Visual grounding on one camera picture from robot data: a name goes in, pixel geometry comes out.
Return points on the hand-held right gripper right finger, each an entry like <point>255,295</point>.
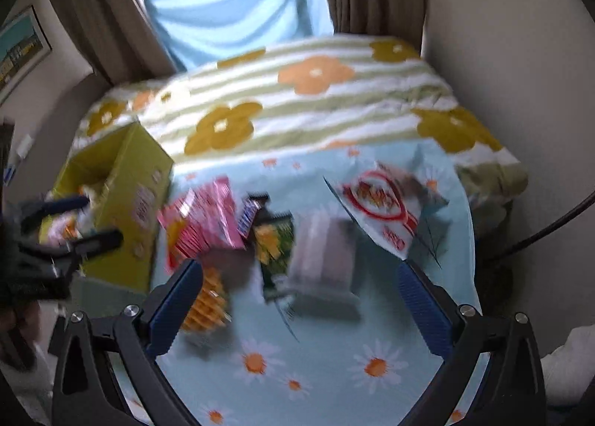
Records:
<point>425,309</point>

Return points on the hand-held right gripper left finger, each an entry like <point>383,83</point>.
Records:
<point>176,309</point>

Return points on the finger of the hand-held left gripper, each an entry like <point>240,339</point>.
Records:
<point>65,206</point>
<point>95,241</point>

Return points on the waffle packet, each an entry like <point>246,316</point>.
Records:
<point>209,302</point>

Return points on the yellow cardboard box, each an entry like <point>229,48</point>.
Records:
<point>135,184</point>

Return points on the white holder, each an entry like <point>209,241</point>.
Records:
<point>25,147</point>

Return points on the pink red snack packet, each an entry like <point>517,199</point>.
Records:
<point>204,221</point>

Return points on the white red snack packet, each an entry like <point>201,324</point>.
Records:
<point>386,207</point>

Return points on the pale lilac snack packet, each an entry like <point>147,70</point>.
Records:
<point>323,263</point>

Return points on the green snack packet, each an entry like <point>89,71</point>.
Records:
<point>274,249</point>

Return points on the dark candy bar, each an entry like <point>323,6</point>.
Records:
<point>251,216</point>

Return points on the daisy print blue tablecloth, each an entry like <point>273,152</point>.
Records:
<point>316,361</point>

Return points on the white cloth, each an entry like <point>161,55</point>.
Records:
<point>574,361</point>

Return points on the floral striped blanket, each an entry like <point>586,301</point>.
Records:
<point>325,105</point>

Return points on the light blue cloth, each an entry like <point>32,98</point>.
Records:
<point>232,16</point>

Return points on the framed wall picture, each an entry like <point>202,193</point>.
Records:
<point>21,54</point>

